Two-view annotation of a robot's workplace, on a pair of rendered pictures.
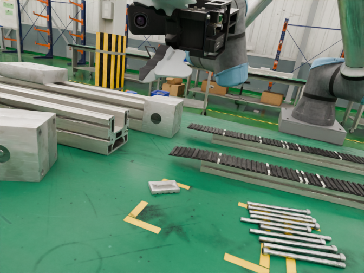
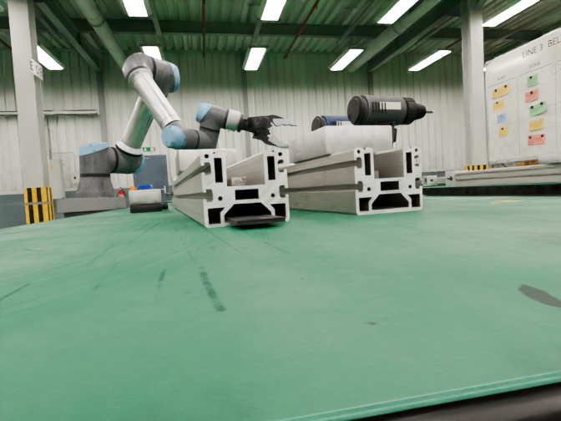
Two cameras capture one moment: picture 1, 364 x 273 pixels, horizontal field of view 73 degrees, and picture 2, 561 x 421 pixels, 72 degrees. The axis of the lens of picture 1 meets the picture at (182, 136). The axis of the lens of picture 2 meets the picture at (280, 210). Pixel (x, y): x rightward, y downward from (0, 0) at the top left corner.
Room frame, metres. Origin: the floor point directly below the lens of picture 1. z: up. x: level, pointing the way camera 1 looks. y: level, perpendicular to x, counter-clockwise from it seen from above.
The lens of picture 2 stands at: (1.05, 1.30, 0.82)
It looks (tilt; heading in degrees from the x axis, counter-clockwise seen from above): 3 degrees down; 241
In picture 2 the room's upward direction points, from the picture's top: 3 degrees counter-clockwise
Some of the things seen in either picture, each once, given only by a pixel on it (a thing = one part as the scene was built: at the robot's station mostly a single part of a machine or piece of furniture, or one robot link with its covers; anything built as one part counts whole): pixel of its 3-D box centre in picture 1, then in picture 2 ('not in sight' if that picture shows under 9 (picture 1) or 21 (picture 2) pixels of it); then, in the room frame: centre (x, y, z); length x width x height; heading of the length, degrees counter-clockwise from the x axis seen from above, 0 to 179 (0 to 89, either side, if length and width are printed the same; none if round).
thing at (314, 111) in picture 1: (316, 106); (95, 185); (0.94, -0.49, 0.88); 0.15 x 0.15 x 0.10
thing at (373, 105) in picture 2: not in sight; (396, 149); (0.43, 0.70, 0.89); 0.20 x 0.08 x 0.22; 171
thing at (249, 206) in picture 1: (279, 212); not in sight; (0.35, -0.18, 0.78); 0.11 x 0.01 x 0.01; 89
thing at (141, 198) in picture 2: not in sight; (149, 200); (0.85, 0.20, 0.81); 0.10 x 0.08 x 0.06; 169
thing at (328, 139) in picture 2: not in sight; (336, 154); (0.65, 0.78, 0.87); 0.16 x 0.11 x 0.07; 79
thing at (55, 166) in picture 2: not in sight; (55, 192); (1.36, -11.40, 1.14); 1.30 x 0.28 x 2.28; 162
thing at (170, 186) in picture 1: (163, 187); not in sight; (0.38, 0.02, 0.78); 0.05 x 0.03 x 0.01; 112
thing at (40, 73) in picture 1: (34, 76); (204, 169); (0.79, 0.50, 0.87); 0.16 x 0.11 x 0.07; 79
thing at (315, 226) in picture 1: (284, 221); not in sight; (0.33, -0.18, 0.78); 0.11 x 0.01 x 0.01; 87
